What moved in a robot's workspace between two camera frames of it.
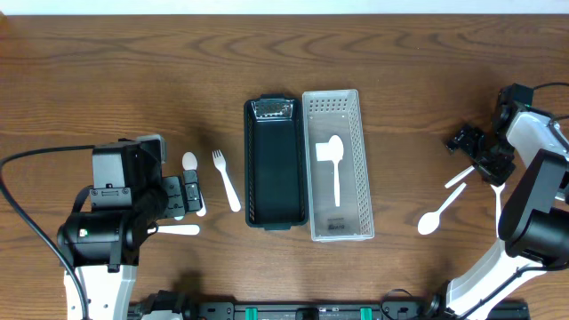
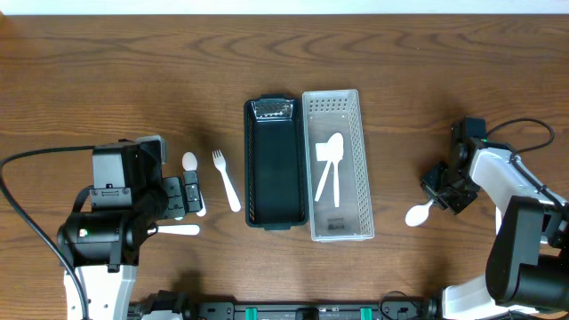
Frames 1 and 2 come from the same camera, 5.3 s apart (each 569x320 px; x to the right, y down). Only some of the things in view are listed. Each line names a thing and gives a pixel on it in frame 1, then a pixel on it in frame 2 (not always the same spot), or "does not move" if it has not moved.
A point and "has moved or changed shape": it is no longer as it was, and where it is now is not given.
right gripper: x=486 y=156 to x=447 y=188
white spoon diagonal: x=429 y=221 to x=323 y=155
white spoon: x=336 y=152 does not move
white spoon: x=498 y=190 has moved or changed shape
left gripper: x=173 y=196 does not move
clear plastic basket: x=340 y=188 does not move
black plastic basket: x=276 y=162 does not move
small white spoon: x=189 y=162 does not move
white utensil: x=187 y=229 does not move
